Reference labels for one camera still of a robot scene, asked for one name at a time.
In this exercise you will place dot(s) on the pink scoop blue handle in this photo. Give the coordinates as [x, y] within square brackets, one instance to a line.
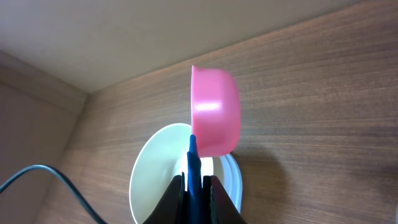
[216, 124]

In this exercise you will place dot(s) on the white bowl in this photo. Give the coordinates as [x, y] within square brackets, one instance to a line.
[163, 156]

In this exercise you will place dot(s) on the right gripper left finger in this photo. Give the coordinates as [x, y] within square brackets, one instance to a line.
[169, 208]

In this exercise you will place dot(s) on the white digital kitchen scale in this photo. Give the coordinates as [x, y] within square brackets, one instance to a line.
[232, 180]

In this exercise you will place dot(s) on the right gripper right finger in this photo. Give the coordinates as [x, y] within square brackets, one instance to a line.
[217, 207]

